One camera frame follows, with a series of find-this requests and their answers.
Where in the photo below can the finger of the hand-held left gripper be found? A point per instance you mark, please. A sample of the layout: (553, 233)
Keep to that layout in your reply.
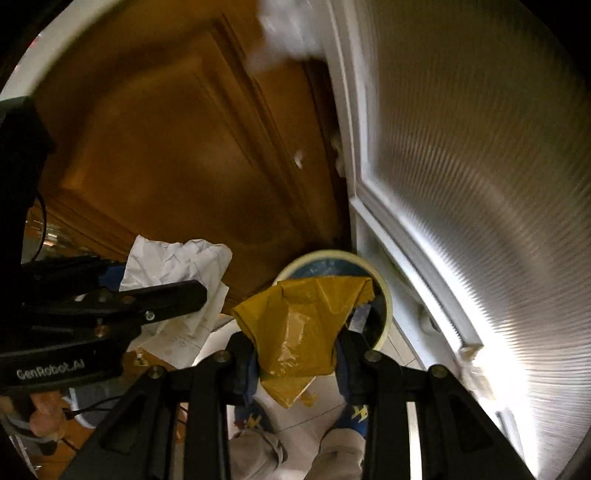
(161, 297)
(69, 272)

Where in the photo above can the wooden cabinet door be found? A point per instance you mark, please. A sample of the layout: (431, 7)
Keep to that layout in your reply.
(161, 161)

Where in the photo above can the yellow plastic bag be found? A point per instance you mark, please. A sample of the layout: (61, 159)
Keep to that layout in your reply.
(295, 323)

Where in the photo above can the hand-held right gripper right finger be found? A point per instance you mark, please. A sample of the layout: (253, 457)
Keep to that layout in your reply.
(344, 369)

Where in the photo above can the hanging clear plastic bag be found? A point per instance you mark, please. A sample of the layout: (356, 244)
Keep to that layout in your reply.
(286, 37)

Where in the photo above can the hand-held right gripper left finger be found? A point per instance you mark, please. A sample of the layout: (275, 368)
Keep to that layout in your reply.
(250, 376)

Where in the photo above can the person's left hand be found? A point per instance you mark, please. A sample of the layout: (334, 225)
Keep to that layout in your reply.
(46, 413)

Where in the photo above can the white paper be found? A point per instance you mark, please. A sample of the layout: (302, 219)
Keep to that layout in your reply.
(184, 263)

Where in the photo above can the round trash bin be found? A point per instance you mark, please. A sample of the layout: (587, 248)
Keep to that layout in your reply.
(323, 255)

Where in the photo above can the white cabinet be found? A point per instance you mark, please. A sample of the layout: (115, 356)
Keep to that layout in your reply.
(461, 184)

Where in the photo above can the beige trouser leg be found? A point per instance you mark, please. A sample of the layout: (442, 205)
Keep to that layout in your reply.
(258, 454)
(341, 457)

